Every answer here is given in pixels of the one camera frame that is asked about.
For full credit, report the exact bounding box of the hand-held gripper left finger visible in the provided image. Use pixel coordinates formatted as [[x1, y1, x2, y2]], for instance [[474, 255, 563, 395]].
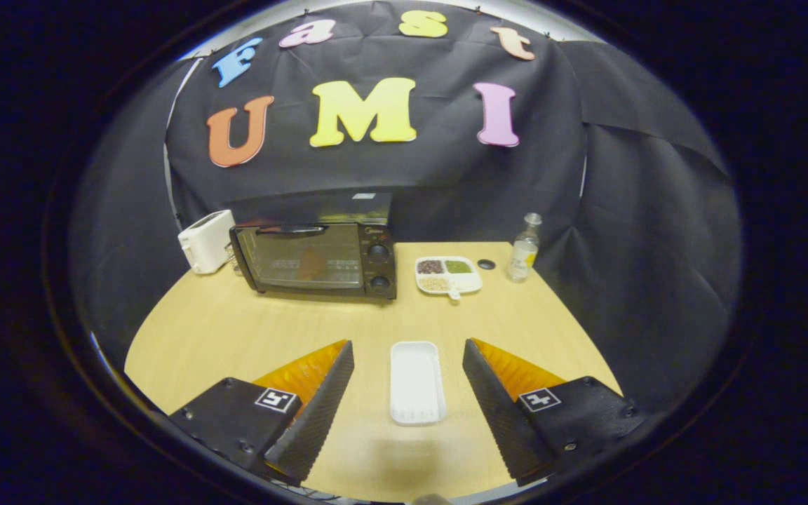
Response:
[[168, 340, 355, 487]]

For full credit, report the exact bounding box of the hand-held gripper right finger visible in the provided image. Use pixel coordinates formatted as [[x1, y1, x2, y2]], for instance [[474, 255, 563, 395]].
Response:
[[462, 338, 647, 487]]

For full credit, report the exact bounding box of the black toaster oven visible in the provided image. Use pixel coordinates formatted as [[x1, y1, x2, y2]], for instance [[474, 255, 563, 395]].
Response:
[[229, 193, 398, 301]]

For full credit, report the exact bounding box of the white bread toaster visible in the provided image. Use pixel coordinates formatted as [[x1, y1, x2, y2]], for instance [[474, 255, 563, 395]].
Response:
[[177, 210, 236, 275]]

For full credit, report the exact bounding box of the white rectangular tray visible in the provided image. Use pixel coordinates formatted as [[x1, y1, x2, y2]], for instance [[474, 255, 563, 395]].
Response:
[[389, 342, 447, 426]]

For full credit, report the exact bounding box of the white divided dish with beans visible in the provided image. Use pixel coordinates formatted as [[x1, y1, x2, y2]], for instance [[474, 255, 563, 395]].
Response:
[[415, 256, 483, 301]]

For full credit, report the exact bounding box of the clear glass bottle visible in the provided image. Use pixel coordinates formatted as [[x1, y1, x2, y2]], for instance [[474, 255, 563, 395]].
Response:
[[506, 213, 544, 283]]

